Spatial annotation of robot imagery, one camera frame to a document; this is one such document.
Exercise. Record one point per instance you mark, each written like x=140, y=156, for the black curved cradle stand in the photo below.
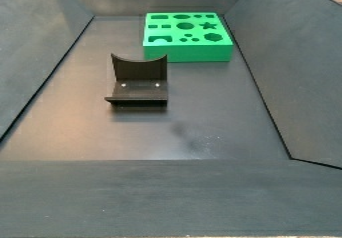
x=140, y=80

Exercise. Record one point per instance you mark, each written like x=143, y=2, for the green foam shape-sorter block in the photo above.
x=187, y=37

